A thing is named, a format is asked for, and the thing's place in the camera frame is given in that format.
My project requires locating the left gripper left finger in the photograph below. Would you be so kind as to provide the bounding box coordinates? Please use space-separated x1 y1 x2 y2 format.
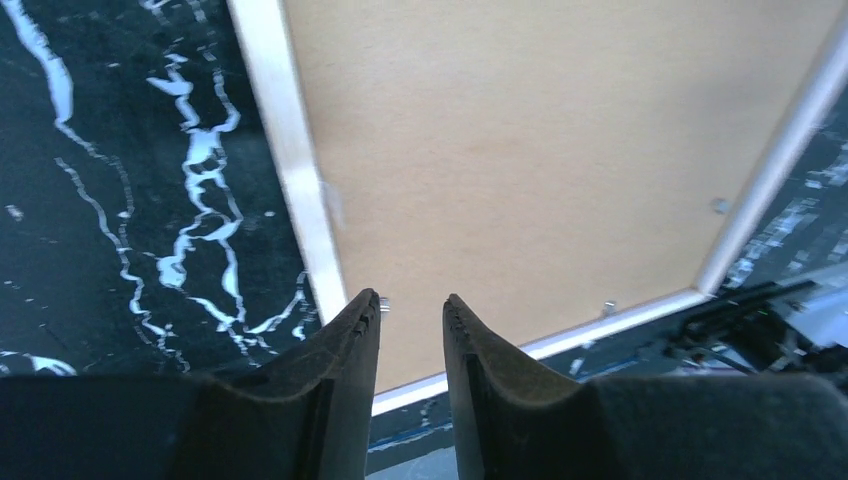
1 289 381 479

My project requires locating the white wooden photo frame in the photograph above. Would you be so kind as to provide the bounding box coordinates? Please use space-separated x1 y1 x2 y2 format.
229 1 847 415

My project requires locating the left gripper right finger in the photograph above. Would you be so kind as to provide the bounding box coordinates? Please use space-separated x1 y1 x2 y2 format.
443 295 847 479

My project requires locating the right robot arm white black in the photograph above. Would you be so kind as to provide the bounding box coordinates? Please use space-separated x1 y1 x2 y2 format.
660 280 847 383

